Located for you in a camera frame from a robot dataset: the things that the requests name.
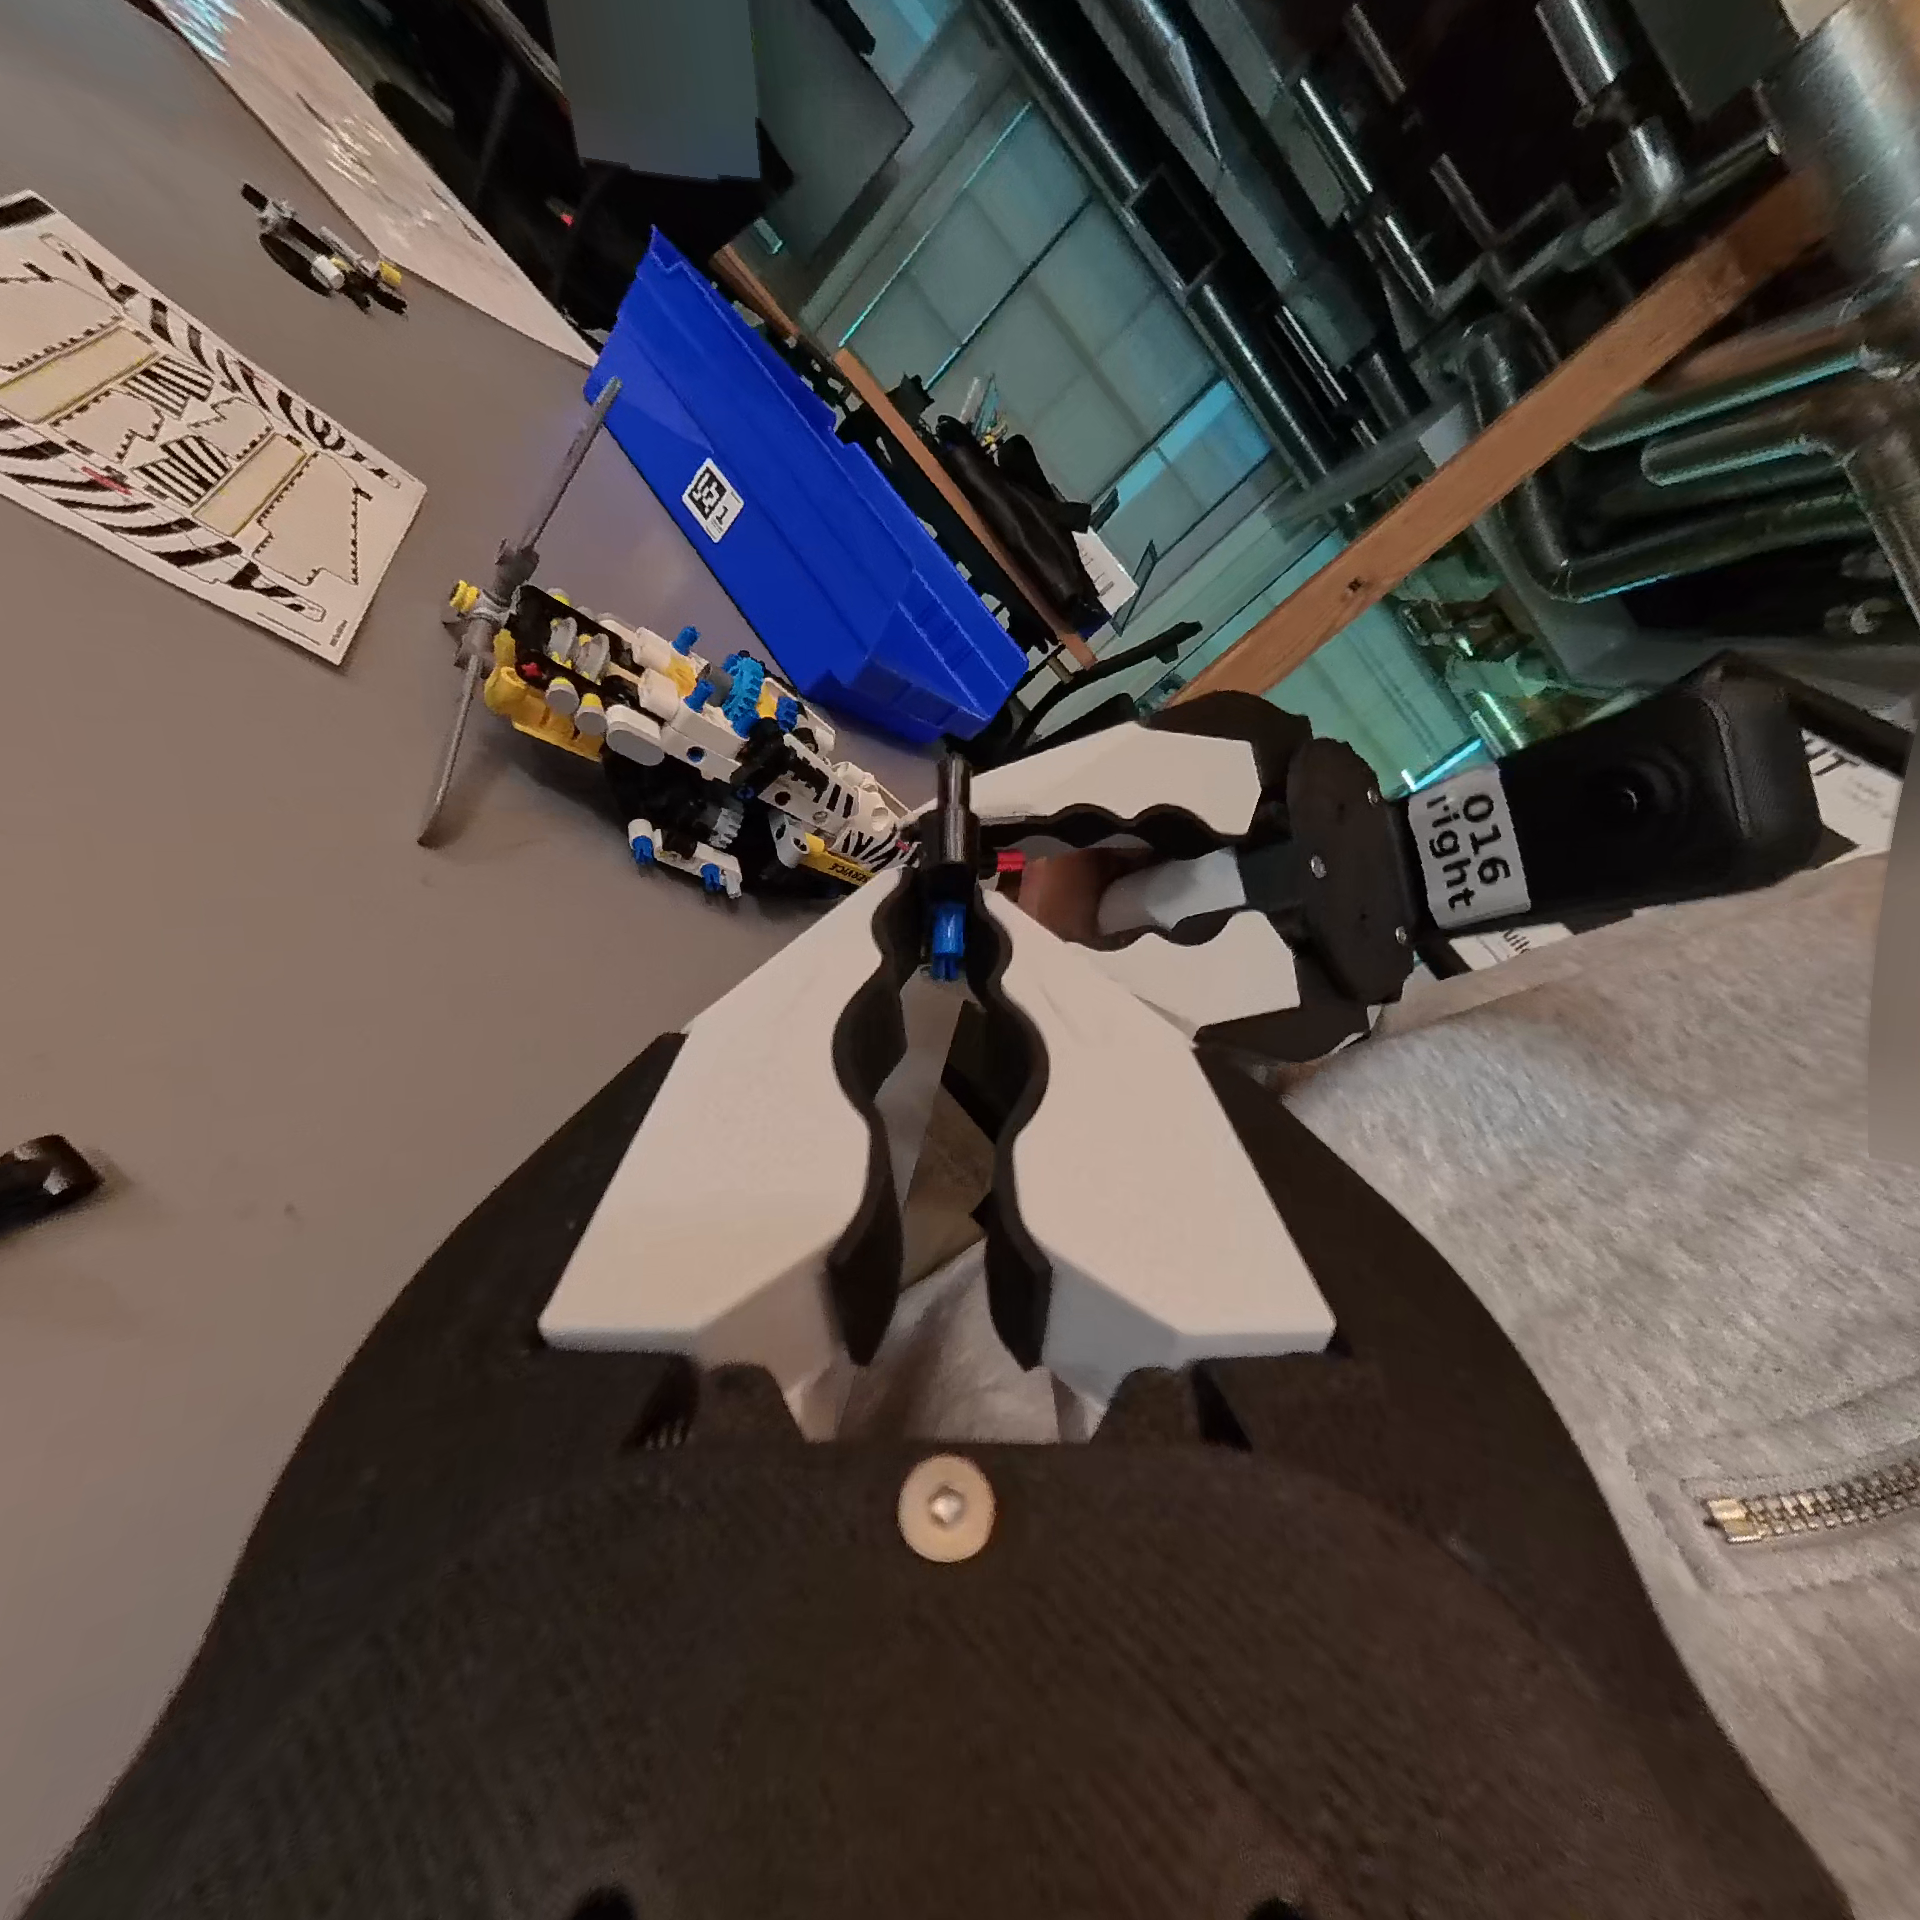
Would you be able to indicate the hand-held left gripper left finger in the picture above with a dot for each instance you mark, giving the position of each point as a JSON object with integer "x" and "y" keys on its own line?
{"x": 708, "y": 1199}

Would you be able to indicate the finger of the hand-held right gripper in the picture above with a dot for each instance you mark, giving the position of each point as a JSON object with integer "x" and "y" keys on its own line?
{"x": 1228, "y": 974}
{"x": 1153, "y": 781}

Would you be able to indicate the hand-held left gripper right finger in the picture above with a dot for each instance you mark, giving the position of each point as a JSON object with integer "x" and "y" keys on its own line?
{"x": 1169, "y": 1199}

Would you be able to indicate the black lego beam blue pins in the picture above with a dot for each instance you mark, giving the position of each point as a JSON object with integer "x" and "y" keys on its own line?
{"x": 943, "y": 932}

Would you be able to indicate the partly built lego helicopter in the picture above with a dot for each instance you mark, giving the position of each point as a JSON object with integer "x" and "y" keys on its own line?
{"x": 673, "y": 721}

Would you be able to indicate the black lego connector with holes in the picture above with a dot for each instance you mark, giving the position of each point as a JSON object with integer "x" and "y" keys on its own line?
{"x": 44, "y": 1177}

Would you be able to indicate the small lego rotor assembly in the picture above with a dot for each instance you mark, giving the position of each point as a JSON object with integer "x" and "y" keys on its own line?
{"x": 323, "y": 254}

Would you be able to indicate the black jacket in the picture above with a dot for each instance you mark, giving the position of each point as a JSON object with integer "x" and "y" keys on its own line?
{"x": 1003, "y": 483}

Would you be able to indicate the blue plastic storage bin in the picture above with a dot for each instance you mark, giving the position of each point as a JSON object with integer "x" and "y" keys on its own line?
{"x": 796, "y": 525}

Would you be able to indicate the person's grey hoodie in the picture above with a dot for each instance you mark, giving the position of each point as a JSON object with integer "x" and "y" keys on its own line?
{"x": 1651, "y": 1199}

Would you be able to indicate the slanted wooden beam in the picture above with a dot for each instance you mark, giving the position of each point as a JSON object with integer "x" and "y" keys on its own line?
{"x": 1501, "y": 452}

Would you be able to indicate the dark background monitor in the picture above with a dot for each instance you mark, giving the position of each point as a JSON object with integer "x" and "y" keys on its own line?
{"x": 708, "y": 78}

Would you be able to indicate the zebra striped sticker sheet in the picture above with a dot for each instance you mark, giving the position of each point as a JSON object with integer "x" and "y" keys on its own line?
{"x": 182, "y": 421}

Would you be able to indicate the printed paper sheet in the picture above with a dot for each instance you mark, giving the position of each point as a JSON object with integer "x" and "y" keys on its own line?
{"x": 418, "y": 182}

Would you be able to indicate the silver ventilation duct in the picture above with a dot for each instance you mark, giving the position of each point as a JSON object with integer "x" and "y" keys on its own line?
{"x": 1724, "y": 378}

